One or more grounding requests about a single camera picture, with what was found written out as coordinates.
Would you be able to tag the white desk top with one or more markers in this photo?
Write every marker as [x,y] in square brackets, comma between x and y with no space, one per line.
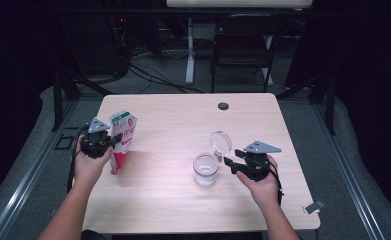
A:
[236,3]

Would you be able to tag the person's left hand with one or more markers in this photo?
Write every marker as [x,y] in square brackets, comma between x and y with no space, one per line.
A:
[88,170]

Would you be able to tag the white desk leg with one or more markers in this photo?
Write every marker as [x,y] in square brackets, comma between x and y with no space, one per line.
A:
[190,53]
[268,66]

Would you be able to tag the grey box under desk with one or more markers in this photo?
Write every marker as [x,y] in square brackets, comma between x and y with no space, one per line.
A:
[203,31]

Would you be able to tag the aluminium floor rail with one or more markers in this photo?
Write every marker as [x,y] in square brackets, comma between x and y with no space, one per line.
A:
[349,180]
[23,186]

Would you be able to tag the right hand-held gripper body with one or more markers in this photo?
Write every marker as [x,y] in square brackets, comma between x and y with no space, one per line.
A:
[258,166]

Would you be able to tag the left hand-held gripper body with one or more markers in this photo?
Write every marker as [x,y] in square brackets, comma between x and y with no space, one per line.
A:
[96,145]

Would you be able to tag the black folding chair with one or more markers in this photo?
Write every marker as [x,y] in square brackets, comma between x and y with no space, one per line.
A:
[243,43]

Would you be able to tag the black metal stand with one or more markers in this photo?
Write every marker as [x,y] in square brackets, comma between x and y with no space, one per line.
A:
[58,100]
[330,103]

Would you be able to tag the pink snack bag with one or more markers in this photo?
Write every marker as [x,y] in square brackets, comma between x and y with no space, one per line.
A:
[124,125]

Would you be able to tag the grey tape piece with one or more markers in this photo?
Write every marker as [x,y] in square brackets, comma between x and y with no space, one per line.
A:
[313,206]

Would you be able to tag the clear glass jar with lid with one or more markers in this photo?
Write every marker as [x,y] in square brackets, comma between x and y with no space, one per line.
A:
[205,173]

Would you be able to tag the person's right hand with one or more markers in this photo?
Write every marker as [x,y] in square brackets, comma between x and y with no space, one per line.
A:
[266,193]

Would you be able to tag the black round table grommet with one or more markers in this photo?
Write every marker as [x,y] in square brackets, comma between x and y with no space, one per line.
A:
[223,106]

